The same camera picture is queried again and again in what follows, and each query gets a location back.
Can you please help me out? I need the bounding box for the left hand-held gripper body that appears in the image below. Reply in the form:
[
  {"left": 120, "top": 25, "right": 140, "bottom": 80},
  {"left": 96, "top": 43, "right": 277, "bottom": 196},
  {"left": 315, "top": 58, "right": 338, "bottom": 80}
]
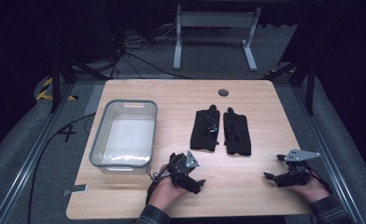
[{"left": 166, "top": 149, "right": 201, "bottom": 188}]

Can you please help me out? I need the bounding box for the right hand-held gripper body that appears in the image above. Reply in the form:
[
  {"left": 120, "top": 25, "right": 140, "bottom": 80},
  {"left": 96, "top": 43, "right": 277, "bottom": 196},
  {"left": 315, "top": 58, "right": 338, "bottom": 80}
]
[{"left": 275, "top": 148, "right": 322, "bottom": 189}]

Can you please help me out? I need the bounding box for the black glove with metal ring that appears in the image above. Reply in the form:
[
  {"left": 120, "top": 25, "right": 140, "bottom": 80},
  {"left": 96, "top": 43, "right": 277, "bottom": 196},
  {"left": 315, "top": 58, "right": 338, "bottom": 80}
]
[{"left": 190, "top": 104, "right": 221, "bottom": 153}]

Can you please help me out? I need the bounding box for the person's right hand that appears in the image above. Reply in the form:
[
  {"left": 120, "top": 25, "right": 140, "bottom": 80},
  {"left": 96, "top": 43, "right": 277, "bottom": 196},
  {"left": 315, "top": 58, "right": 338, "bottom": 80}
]
[{"left": 287, "top": 176, "right": 331, "bottom": 204}]

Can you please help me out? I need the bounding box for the person's left hand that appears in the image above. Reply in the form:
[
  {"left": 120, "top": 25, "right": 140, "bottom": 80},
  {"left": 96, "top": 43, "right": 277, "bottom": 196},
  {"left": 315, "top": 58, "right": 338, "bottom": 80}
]
[{"left": 147, "top": 164, "right": 189, "bottom": 211}]

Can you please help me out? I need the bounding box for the black tripod stand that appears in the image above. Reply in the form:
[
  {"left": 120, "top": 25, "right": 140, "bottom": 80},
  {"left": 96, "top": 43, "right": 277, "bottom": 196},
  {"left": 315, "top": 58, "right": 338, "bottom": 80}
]
[
  {"left": 264, "top": 57, "right": 317, "bottom": 117},
  {"left": 49, "top": 55, "right": 110, "bottom": 114}
]

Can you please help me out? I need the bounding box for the small grey metal tag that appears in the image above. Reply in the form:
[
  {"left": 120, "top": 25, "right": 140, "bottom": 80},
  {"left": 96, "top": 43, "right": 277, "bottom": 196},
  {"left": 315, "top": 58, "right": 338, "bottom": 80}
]
[{"left": 62, "top": 183, "right": 89, "bottom": 198}]

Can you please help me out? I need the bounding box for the yellow black hazard tape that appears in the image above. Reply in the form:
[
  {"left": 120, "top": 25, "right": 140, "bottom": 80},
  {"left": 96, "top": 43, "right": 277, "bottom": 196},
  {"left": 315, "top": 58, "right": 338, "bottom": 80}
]
[{"left": 35, "top": 77, "right": 79, "bottom": 102}]

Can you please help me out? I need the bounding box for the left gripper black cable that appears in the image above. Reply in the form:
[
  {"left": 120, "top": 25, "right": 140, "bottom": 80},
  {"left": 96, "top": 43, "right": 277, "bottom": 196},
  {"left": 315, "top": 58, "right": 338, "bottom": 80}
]
[{"left": 145, "top": 153, "right": 176, "bottom": 205}]

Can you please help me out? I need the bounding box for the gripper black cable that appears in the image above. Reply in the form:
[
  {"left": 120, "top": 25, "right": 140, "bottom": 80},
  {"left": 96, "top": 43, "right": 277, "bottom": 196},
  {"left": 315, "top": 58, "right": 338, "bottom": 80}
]
[
  {"left": 307, "top": 168, "right": 333, "bottom": 196},
  {"left": 145, "top": 153, "right": 176, "bottom": 205}
]

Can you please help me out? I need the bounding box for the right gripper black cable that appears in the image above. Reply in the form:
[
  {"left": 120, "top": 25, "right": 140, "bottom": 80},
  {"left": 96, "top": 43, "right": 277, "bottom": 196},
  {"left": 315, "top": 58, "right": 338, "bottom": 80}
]
[{"left": 307, "top": 168, "right": 333, "bottom": 196}]

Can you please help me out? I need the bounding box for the aluminium floor rail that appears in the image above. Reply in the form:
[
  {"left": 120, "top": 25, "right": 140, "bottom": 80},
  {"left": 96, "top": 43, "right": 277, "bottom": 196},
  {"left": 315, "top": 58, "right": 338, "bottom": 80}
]
[
  {"left": 290, "top": 83, "right": 366, "bottom": 224},
  {"left": 0, "top": 83, "right": 76, "bottom": 224}
]

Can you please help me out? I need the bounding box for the bundle of floor cables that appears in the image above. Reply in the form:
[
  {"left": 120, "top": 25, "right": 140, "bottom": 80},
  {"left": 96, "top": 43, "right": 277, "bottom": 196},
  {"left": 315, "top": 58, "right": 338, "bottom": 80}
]
[{"left": 108, "top": 23, "right": 192, "bottom": 80}]

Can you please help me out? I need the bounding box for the long black floor cable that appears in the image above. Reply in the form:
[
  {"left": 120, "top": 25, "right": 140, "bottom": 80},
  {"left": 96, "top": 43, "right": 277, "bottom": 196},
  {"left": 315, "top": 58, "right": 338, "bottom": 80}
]
[{"left": 26, "top": 111, "right": 97, "bottom": 224}]

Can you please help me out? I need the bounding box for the white metal desk frame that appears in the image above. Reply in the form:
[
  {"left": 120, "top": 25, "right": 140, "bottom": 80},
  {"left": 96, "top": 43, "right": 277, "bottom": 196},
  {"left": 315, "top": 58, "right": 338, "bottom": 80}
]
[{"left": 172, "top": 4, "right": 262, "bottom": 72}]

